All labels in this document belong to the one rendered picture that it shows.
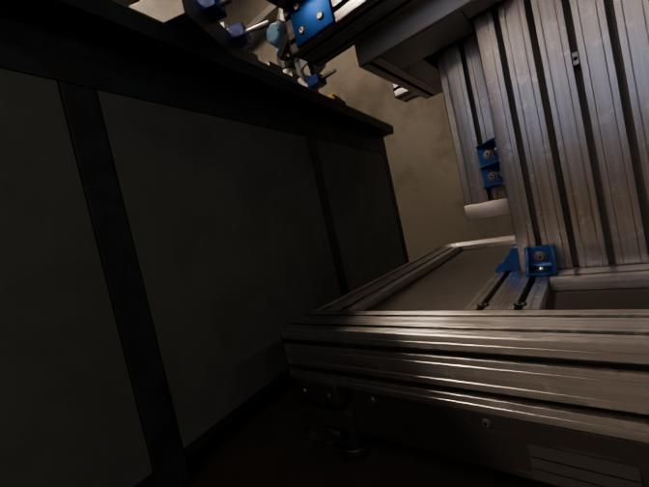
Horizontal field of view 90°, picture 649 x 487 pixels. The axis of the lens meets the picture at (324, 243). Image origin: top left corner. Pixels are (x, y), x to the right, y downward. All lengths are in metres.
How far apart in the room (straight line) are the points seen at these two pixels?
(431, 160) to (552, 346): 2.36
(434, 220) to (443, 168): 0.40
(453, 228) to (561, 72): 2.05
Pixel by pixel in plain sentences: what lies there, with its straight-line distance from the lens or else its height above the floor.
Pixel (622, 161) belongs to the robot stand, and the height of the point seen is 0.38.
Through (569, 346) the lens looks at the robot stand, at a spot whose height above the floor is 0.22.
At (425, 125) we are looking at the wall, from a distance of 2.72.
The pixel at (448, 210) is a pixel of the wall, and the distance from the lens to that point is 2.64.
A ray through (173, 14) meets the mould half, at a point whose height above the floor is 0.81.
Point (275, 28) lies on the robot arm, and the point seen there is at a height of 1.15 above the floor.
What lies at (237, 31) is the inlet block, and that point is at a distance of 0.88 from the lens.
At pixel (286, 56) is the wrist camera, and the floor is 0.95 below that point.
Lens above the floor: 0.38
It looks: 2 degrees down
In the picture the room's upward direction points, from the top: 12 degrees counter-clockwise
